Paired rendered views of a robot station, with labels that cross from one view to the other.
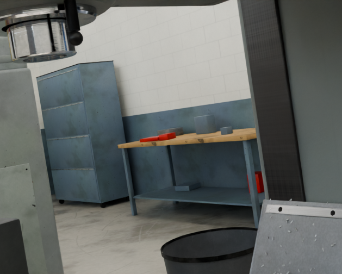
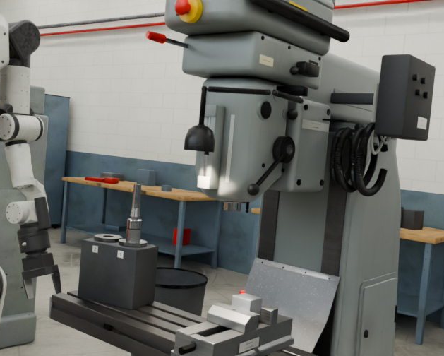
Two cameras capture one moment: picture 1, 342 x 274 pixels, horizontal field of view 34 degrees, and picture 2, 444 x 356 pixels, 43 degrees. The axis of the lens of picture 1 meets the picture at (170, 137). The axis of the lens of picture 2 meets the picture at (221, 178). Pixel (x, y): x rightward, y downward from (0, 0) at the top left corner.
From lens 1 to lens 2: 1.19 m
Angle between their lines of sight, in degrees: 15
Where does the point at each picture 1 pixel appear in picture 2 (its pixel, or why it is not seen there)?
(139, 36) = (101, 82)
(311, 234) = (273, 273)
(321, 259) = (275, 283)
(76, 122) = not seen: hidden behind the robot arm
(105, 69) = (61, 104)
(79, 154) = not seen: hidden behind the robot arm
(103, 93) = (54, 125)
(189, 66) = (142, 123)
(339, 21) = (301, 200)
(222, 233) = (172, 271)
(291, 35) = (282, 198)
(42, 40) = (236, 208)
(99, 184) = not seen: hidden behind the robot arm
